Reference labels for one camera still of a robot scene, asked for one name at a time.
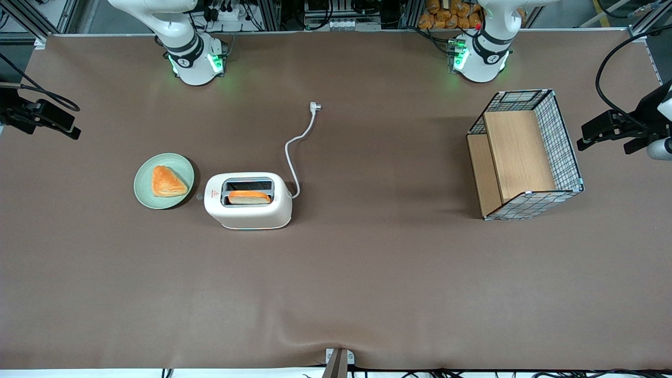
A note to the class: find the triangular orange bread piece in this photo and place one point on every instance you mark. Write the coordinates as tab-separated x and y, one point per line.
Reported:
167	184

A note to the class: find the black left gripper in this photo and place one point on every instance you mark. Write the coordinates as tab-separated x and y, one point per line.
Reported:
647	113

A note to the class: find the power strip with black plugs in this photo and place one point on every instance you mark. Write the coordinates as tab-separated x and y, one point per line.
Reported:
226	13

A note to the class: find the bag of bread rolls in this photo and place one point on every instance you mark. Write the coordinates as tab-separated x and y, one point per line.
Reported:
446	13

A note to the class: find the pale green round plate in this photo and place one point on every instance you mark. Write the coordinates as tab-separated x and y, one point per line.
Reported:
147	197

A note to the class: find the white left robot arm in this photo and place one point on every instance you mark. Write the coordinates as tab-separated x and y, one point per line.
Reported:
480	63

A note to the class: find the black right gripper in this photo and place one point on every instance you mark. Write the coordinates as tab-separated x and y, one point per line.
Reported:
11	113

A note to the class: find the metal table edge bracket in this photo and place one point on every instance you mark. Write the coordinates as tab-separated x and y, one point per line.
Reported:
338	362

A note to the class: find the white power strip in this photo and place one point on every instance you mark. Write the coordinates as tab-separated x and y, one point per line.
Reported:
346	23

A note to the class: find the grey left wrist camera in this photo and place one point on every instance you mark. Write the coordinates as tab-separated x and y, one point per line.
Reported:
659	149

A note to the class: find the aluminium frame profile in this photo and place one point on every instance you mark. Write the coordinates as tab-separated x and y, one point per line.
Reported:
641	23
16	37

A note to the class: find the white two-slot toaster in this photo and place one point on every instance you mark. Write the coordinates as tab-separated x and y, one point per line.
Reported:
247	215

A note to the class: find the toast slice in toaster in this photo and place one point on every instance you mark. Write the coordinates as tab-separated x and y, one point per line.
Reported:
249	198

